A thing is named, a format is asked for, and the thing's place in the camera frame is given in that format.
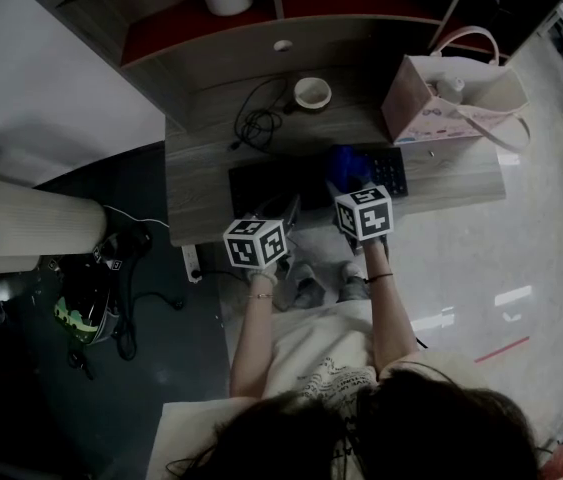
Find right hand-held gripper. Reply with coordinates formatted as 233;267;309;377
324;177;395;255

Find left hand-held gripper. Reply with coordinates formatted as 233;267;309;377
222;193;302;270

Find blue cloth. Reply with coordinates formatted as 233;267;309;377
328;143;377;194

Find black keyboard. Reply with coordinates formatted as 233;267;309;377
228;146;410;219

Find person's right forearm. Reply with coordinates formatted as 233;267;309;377
363;240;420;369

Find person's left forearm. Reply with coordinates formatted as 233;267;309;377
229;282;278;399

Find person's left hand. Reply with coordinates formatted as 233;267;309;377
245;260;281;287

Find person's left shoe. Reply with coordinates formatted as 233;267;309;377
290;262;315;289

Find person's shoe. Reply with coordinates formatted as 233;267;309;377
339;261;365;282
290;262;315;289

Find person's right shoe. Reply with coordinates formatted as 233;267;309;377
339;261;365;282

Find grey wooden desk with shelves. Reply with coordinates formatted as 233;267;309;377
29;0;563;248

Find person's left leg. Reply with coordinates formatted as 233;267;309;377
293;277;327;312

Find white and brown bowl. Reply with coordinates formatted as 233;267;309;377
293;76;333;114

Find person's right leg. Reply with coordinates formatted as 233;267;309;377
338;276;372;303

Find white power strip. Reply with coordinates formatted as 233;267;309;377
180;243;203;284

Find pink patterned tote bag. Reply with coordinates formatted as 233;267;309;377
379;25;532;154

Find person's white printed shirt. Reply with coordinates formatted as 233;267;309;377
145;300;492;480

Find white plastic bottle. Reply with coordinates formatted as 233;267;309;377
433;75;466;105

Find black tagged device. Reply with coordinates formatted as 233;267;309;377
93;220;155;272

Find black and green helmet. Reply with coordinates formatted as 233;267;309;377
53;262;122;345

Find red floor tape strip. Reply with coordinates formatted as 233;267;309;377
474;336;531;364

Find white cylindrical air purifier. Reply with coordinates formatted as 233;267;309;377
0;150;108;279

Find black coiled cable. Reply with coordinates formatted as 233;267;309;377
230;76;296;153

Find thin white cable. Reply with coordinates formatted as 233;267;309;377
103;203;170;230

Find tangled black floor cables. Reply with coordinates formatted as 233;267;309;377
68;247;185;382

